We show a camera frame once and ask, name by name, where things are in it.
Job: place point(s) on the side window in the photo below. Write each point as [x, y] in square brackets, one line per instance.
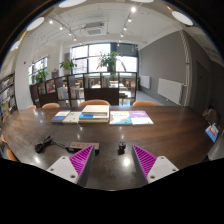
[39, 65]

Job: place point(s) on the small white radiator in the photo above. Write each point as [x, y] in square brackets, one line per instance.
[144, 81]

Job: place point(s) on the ceiling air conditioner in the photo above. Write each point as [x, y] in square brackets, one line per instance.
[95, 29]

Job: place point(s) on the thin white book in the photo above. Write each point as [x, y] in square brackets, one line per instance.
[72, 117]

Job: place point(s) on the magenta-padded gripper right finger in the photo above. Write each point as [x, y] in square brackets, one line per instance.
[162, 167]

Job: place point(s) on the bushy potted plant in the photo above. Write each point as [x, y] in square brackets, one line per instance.
[40, 74]

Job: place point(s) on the dark open shelf unit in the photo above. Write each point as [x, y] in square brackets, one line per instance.
[101, 95]

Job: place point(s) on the wall bookshelf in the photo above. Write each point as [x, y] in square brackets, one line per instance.
[7, 95]

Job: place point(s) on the dark grey door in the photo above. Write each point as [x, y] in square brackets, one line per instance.
[202, 86]

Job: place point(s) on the round white ceiling lamps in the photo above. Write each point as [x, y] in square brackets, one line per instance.
[182, 17]

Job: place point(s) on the blue upright booklet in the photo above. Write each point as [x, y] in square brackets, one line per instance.
[212, 132]

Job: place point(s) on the large white radiator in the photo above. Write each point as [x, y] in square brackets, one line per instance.
[171, 90]

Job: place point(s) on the blue cover book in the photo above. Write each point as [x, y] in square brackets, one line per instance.
[60, 116]

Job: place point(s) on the large leafy potted plant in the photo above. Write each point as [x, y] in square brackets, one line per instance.
[108, 60]

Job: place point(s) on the small potted plant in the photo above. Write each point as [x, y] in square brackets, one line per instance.
[68, 65]

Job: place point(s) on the large paned window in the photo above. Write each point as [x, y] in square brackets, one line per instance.
[100, 50]

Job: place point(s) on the white vertical pipe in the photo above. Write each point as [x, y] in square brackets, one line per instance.
[186, 66]

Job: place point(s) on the large white book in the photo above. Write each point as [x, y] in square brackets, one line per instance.
[96, 110]

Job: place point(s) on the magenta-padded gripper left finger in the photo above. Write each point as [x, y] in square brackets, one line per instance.
[63, 167]

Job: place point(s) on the dark power strip, beige top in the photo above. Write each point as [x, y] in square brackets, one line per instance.
[83, 146]

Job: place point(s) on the brown chair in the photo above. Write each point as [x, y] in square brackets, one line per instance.
[210, 116]

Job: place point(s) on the small black charger block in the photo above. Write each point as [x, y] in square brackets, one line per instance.
[121, 147]

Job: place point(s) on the purple and white book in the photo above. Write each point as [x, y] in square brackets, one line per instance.
[141, 117]

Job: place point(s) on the ceiling spotlights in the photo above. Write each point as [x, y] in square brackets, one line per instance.
[133, 9]

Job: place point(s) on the orange chair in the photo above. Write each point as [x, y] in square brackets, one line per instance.
[12, 155]

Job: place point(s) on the thick cream book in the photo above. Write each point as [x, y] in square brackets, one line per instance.
[93, 121]

